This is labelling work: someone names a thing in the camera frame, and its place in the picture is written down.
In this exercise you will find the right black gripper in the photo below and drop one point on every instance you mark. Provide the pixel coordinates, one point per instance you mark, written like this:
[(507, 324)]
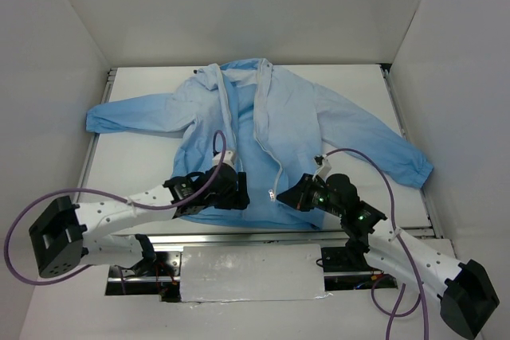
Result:
[(301, 193)]

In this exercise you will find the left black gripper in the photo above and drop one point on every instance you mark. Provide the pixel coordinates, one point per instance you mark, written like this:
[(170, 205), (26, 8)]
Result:
[(241, 189)]

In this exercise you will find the light blue zip jacket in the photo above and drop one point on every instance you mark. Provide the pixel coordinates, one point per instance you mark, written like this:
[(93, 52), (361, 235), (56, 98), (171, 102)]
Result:
[(276, 121)]

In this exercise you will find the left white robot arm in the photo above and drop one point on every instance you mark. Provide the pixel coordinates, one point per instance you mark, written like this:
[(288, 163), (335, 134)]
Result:
[(67, 235)]

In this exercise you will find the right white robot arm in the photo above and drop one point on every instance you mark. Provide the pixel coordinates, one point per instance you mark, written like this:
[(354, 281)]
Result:
[(463, 291)]

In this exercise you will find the aluminium rail frame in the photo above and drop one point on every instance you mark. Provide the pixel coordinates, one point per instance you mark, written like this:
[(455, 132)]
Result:
[(127, 163)]

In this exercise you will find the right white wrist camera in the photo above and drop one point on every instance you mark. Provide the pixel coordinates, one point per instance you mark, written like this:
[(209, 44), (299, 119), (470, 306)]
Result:
[(323, 166)]

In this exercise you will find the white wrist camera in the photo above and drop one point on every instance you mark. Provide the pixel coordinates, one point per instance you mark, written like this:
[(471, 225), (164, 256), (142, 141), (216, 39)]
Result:
[(323, 166), (228, 157)]

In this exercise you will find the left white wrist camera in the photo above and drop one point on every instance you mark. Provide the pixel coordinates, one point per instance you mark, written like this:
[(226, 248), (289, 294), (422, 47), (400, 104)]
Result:
[(228, 157)]

